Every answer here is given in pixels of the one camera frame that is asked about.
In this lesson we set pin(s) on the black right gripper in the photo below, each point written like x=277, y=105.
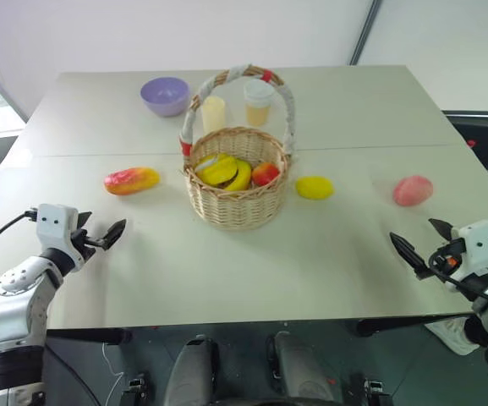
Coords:
x=446, y=258

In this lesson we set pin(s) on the dark slanted pole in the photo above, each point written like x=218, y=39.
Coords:
x=368, y=31

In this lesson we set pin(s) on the red yellow apple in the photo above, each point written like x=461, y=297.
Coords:
x=265, y=174

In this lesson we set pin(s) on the purple bowl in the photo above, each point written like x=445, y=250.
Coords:
x=165, y=99

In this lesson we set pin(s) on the yellow lemon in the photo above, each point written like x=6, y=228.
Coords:
x=314, y=188

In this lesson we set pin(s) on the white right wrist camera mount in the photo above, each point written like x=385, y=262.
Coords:
x=478, y=243

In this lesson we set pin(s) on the dark rounded shape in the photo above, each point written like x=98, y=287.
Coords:
x=298, y=368
x=193, y=372

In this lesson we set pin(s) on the small red object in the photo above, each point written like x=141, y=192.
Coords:
x=472, y=144

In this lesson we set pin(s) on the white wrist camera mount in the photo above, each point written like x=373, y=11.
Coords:
x=55, y=228
x=478, y=243

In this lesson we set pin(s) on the plain yellow banana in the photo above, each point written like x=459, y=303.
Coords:
x=242, y=175

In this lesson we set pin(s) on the pink peach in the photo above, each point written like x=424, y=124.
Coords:
x=412, y=191

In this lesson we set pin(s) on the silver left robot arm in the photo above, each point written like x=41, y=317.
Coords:
x=13, y=304

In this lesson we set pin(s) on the cream plastic cup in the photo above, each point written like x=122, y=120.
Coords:
x=213, y=114

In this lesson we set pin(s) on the cup with white lid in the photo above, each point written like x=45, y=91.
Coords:
x=259, y=103

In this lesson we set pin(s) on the yellow banana with white band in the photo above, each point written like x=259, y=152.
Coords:
x=218, y=169

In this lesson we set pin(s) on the red yellow mango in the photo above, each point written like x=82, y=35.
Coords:
x=131, y=181

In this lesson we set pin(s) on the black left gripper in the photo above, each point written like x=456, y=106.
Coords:
x=81, y=251

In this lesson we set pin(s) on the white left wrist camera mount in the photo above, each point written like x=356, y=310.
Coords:
x=55, y=228

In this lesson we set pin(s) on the white mesh object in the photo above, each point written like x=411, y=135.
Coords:
x=451, y=334

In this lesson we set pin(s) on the dark table frame bar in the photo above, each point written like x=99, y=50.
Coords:
x=87, y=336
x=396, y=325

